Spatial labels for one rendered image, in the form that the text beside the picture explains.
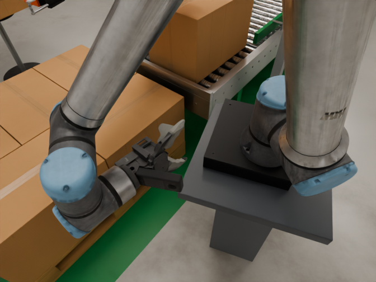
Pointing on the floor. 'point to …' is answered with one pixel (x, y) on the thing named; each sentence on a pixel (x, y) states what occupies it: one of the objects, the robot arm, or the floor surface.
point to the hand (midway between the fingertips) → (188, 140)
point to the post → (278, 65)
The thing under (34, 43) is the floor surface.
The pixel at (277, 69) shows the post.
